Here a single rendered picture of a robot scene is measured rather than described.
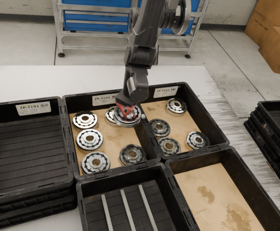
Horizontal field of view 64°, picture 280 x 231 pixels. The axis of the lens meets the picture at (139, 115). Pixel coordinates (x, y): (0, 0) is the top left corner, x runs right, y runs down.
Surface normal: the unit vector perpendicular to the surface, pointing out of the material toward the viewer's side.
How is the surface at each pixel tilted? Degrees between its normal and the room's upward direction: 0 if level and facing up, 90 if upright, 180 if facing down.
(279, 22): 90
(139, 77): 10
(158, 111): 0
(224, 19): 90
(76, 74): 0
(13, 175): 0
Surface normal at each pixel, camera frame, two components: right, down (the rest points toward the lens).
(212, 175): 0.14, -0.68
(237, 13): 0.20, 0.73
